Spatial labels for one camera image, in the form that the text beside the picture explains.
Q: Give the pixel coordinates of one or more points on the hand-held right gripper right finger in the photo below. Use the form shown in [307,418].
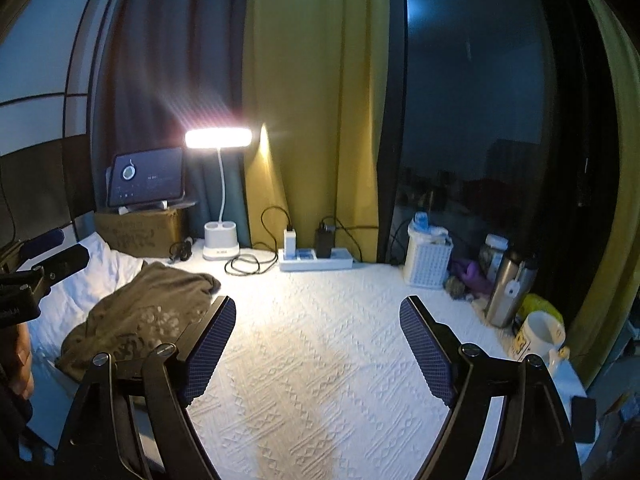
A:
[425,345]

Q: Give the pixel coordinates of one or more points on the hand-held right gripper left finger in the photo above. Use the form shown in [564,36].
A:
[212,345]

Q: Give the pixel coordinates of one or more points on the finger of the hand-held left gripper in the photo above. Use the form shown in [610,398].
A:
[65,260]
[45,240]

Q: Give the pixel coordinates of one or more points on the olive green garment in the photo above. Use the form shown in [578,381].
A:
[140,305]

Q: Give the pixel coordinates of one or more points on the person's left hand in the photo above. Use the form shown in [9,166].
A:
[25,360]

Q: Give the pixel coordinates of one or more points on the cardboard box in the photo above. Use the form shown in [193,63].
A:
[140,235]

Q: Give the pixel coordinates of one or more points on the white woven basket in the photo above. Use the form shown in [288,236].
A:
[427,265]

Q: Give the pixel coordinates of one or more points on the purple soft item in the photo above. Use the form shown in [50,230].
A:
[472,275]

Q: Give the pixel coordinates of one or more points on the steel thermos tumbler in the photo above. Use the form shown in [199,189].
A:
[505,295]

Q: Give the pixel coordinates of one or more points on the white desk lamp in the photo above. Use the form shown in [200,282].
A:
[220,245]

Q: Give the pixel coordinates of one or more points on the clear storage jar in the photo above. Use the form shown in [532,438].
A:
[492,255]

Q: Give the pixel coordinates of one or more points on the white mug with yellow print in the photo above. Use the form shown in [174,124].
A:
[537,332]

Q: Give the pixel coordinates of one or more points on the yellow snack bag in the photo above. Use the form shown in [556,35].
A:
[537,304]

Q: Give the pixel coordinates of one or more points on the black tablet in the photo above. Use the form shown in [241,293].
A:
[150,175]

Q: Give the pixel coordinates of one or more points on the blue white packet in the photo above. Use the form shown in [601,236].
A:
[422,222]

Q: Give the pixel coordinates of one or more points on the white power strip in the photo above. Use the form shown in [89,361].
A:
[335,260]

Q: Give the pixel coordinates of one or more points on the white charger adapter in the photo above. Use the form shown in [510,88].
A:
[290,240]

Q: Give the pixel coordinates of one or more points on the black charger adapter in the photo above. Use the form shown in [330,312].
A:
[324,242]

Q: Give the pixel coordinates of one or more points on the black phone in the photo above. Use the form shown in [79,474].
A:
[584,420]

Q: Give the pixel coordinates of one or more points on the dark teal curtain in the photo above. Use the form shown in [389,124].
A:
[175,60]

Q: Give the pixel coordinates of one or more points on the black curtain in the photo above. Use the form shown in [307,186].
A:
[392,110]

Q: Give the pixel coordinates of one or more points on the olive green curtain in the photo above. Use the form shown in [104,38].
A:
[615,160]

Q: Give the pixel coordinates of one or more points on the yellow curtain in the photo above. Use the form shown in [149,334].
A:
[310,85]

